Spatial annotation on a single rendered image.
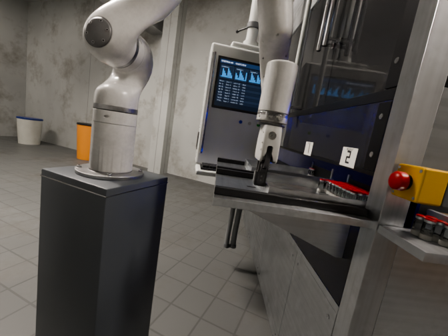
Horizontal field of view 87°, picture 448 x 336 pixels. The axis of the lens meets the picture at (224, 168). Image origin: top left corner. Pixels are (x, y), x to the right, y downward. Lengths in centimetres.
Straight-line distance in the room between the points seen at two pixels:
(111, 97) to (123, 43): 14
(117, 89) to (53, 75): 694
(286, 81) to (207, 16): 446
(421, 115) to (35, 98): 811
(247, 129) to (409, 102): 105
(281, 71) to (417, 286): 64
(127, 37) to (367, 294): 88
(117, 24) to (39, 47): 758
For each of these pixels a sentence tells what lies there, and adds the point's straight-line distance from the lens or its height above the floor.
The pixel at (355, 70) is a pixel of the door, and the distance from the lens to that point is 97.
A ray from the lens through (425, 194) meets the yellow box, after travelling 61.
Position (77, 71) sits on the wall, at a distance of 697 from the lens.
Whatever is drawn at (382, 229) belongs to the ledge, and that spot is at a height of 87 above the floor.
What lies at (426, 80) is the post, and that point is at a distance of 71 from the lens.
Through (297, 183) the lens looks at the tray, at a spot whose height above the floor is 89.
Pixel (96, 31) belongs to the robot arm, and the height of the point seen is 122.
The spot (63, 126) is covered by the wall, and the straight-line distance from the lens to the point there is 726.
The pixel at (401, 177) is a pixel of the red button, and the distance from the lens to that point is 60.
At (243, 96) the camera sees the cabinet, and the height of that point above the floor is 127.
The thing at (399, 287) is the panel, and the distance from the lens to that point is 80.
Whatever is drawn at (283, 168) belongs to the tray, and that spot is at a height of 90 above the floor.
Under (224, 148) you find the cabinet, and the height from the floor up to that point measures 93.
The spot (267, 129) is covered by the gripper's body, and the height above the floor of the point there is 106.
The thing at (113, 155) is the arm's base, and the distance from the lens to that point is 74.
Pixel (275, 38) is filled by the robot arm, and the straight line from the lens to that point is 69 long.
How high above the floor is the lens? 104
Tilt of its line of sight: 9 degrees down
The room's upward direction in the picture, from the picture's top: 9 degrees clockwise
